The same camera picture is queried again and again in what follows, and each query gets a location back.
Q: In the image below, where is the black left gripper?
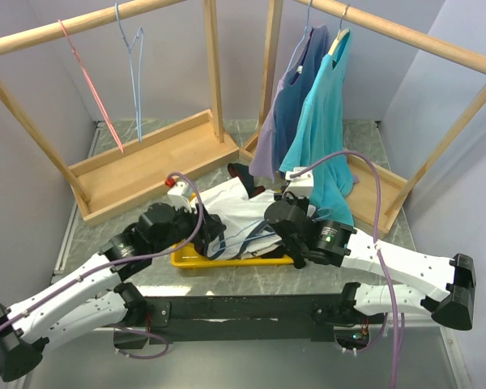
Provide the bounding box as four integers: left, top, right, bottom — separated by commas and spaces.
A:
151, 199, 226, 254

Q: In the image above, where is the white navy-trimmed tank top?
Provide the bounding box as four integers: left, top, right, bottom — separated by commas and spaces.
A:
200, 178, 281, 259

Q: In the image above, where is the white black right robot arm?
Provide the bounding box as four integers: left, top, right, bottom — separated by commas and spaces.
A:
264, 199, 476, 331

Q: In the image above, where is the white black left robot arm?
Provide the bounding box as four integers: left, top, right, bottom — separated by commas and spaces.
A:
0, 203, 226, 383

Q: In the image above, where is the blue hanger holding purple shirt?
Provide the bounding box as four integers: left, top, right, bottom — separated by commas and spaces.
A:
286, 0, 313, 72

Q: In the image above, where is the wooden hanger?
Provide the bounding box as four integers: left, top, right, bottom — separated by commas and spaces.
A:
328, 4, 350, 56

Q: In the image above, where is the yellow plastic tray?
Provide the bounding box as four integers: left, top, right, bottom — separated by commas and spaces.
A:
171, 244, 274, 269

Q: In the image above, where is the left wooden clothes rack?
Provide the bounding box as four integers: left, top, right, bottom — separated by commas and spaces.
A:
0, 1, 239, 225

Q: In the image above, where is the purple blue t-shirt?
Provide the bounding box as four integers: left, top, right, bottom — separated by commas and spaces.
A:
249, 25, 334, 179

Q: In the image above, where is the turquoise t-shirt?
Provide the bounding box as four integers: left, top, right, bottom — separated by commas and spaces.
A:
279, 28, 354, 225

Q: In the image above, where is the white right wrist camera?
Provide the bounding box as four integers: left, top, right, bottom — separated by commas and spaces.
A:
284, 167, 314, 198

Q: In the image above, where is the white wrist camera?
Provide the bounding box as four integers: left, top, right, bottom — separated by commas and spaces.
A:
284, 167, 314, 198
164, 175, 198, 214

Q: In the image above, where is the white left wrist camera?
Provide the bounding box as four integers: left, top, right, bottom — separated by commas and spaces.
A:
164, 175, 198, 214

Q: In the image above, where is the pink wire hanger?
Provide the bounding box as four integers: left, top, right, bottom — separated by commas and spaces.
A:
58, 19, 124, 153

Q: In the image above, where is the light blue wire hanger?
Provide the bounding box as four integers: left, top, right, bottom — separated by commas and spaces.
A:
114, 3, 144, 143

